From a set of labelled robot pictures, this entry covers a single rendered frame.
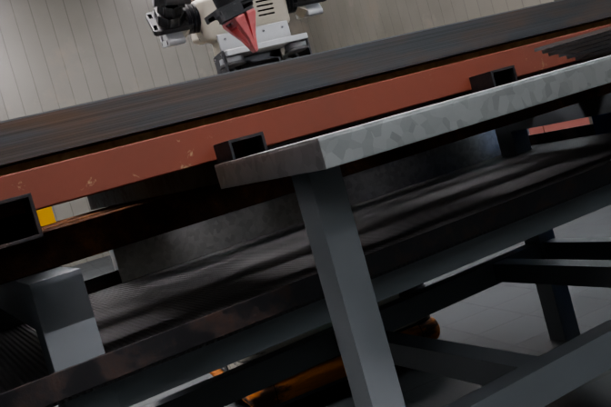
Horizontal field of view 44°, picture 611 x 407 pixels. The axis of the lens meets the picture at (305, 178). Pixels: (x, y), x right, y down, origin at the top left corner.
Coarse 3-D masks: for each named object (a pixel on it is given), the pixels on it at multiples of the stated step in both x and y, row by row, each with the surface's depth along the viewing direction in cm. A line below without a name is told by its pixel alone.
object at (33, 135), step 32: (576, 0) 132; (608, 0) 136; (416, 32) 115; (448, 32) 118; (480, 32) 121; (512, 32) 125; (544, 32) 128; (288, 64) 105; (320, 64) 107; (352, 64) 109; (384, 64) 112; (416, 64) 115; (128, 96) 94; (160, 96) 96; (192, 96) 98; (224, 96) 100; (256, 96) 102; (0, 128) 87; (32, 128) 88; (64, 128) 90; (96, 128) 92; (128, 128) 93; (0, 160) 86
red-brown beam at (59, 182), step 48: (528, 48) 126; (288, 96) 108; (336, 96) 108; (384, 96) 112; (432, 96) 116; (96, 144) 94; (144, 144) 94; (192, 144) 97; (240, 144) 100; (0, 192) 86; (48, 192) 88; (96, 192) 91
